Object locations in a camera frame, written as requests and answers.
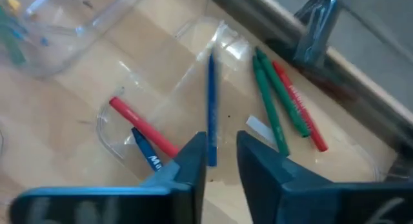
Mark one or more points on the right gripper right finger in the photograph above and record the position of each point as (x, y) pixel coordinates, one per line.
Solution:
(306, 201)

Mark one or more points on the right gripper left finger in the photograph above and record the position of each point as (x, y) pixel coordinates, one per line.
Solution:
(129, 204)

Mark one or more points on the blue crayon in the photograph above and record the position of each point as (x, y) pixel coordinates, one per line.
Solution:
(145, 149)

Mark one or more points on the red crayon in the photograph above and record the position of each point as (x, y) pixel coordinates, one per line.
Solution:
(300, 107)
(142, 125)

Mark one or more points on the blue pen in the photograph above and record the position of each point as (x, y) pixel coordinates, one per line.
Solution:
(212, 104)

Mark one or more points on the dark green marker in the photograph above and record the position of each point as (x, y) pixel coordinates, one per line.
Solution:
(13, 46)

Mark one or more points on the yellow pencil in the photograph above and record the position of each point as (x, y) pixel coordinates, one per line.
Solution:
(13, 4)

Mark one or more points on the white bin label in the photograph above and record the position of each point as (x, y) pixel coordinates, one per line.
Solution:
(258, 125)

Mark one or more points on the black metal clamp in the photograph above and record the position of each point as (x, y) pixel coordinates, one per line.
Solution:
(317, 30)

